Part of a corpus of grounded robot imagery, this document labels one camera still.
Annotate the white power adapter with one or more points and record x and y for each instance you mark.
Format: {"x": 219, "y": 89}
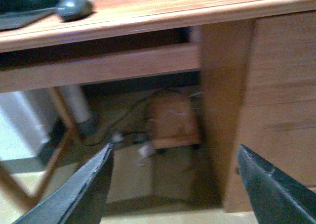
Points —
{"x": 146, "y": 150}

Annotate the wooden desk with hutch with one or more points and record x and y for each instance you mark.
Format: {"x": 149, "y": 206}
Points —
{"x": 125, "y": 39}

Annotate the dark grey wireless mouse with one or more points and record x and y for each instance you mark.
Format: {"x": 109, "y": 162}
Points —
{"x": 72, "y": 10}

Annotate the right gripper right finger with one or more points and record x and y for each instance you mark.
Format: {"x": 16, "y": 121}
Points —
{"x": 275, "y": 197}

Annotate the grey open laptop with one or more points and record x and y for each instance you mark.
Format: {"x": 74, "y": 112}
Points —
{"x": 15, "y": 14}

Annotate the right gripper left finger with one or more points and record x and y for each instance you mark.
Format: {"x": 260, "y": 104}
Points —
{"x": 81, "y": 199}

